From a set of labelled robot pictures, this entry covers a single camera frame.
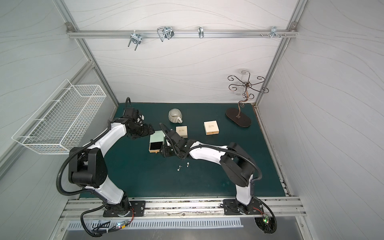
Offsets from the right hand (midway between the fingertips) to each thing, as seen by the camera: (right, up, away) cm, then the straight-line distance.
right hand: (162, 149), depth 84 cm
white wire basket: (-45, +15, -17) cm, 50 cm away
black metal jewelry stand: (+49, +21, +30) cm, 61 cm away
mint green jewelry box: (-6, +4, +9) cm, 12 cm away
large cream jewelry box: (+30, +11, +19) cm, 38 cm away
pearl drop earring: (+10, -12, +4) cm, 15 cm away
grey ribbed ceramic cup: (+4, +20, +27) cm, 33 cm away
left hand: (-10, +9, +6) cm, 15 cm away
